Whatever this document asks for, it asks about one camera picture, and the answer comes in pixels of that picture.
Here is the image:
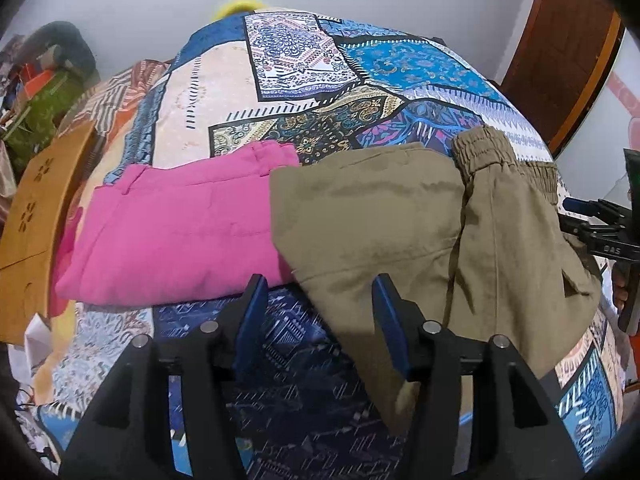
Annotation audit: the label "patchwork printed blanket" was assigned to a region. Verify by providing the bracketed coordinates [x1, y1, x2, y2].
[20, 7, 626, 480]

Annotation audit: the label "pile of clutter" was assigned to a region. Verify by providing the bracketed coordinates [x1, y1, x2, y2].
[0, 35, 36, 126]

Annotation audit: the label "green patterned bag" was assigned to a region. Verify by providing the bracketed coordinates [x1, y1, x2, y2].
[0, 70, 86, 171]

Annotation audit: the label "person's right hand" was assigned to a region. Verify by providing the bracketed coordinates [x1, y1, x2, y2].
[612, 260, 630, 311]

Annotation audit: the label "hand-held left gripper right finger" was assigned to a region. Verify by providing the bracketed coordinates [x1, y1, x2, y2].
[372, 273, 586, 480]

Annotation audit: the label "orange striped quilt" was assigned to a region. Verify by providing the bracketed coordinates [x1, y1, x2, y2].
[60, 59, 173, 136]

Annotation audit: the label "yellow foam headboard pad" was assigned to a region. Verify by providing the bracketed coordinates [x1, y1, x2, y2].
[215, 0, 268, 20]

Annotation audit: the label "khaki pants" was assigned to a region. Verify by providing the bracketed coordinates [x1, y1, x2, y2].
[269, 125, 603, 436]

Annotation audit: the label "pink pants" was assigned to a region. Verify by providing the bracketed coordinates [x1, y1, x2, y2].
[52, 140, 301, 306]

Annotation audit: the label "orange garment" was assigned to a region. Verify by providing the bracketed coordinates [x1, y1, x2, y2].
[622, 330, 640, 393]

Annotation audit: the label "grey plush toy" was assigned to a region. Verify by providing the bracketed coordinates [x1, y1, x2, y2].
[27, 20, 98, 78]

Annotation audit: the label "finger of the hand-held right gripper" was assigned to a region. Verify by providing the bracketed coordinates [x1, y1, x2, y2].
[556, 214, 626, 256]
[562, 197, 631, 226]

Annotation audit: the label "white cloth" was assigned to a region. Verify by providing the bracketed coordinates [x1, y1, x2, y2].
[22, 310, 61, 366]

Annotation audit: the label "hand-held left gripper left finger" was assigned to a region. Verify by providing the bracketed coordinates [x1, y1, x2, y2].
[59, 274, 271, 480]

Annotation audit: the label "brown wooden door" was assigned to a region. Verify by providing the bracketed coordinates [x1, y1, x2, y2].
[500, 0, 626, 153]

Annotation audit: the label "wooden lap desk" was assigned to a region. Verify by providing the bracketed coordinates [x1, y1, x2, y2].
[0, 120, 98, 346]

